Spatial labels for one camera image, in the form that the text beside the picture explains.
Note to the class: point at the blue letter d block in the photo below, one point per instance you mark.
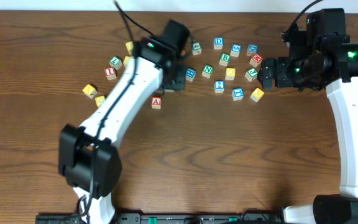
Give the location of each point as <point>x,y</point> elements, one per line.
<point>218,43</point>
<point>252,50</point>

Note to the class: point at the green letter B block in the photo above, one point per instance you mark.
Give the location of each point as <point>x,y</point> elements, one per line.
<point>224,59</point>

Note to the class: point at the green letter J block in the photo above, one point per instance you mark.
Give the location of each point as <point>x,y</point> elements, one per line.
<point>251,74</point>

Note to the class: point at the yellow letter K block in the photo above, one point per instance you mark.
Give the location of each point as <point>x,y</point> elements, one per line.
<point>90,91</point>

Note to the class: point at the yellow letter Y block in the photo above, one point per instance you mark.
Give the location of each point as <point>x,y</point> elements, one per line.
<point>257,94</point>

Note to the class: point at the red letter I block left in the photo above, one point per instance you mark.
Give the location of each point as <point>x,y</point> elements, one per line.
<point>110,73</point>

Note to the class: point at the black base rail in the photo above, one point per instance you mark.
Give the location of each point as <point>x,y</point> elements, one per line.
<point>179,218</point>

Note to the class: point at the green letter N block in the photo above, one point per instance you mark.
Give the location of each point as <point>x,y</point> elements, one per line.
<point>207,71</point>

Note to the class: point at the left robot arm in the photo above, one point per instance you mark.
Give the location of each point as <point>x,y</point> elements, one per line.
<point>88,154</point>

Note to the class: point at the green number 4 block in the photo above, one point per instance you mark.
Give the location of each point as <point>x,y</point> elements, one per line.
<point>196,48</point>

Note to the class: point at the blue number 5 block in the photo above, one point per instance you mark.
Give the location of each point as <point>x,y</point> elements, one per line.
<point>235,50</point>

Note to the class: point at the blue number 2 block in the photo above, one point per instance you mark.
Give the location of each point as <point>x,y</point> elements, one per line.
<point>219,86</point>

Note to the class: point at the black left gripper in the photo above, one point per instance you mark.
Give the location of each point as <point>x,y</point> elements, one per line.
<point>180,83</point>

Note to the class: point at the yellow letter W block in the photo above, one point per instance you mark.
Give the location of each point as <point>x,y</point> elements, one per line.
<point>129,47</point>

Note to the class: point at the blue letter T block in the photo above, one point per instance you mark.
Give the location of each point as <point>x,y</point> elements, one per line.
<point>237,94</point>

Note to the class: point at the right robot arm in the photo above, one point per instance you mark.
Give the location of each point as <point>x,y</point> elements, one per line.
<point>334,68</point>

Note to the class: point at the red letter M block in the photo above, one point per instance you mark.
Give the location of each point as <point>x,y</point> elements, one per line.
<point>256,60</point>

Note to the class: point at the yellow letter S block left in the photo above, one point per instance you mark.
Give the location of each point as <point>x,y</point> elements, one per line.
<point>126,61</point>

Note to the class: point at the blue letter D block left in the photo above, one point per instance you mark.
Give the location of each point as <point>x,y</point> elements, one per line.
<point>218,43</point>

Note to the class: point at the yellow letter C block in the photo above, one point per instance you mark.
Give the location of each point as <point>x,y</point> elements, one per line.
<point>100,100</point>

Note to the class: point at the yellow letter G block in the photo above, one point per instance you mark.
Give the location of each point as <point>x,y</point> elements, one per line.
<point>230,73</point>

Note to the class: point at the blue letter D block right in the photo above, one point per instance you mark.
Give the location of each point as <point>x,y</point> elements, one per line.
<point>252,50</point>

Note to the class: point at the green number 7 block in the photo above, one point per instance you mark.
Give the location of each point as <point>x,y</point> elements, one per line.
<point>115,62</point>

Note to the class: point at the red letter A block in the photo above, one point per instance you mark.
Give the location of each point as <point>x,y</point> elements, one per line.
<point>156,102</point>

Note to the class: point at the blue letter H block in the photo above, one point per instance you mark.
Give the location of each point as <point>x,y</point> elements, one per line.
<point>190,74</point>

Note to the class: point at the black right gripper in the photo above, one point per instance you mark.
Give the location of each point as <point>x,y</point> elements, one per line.
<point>281,64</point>

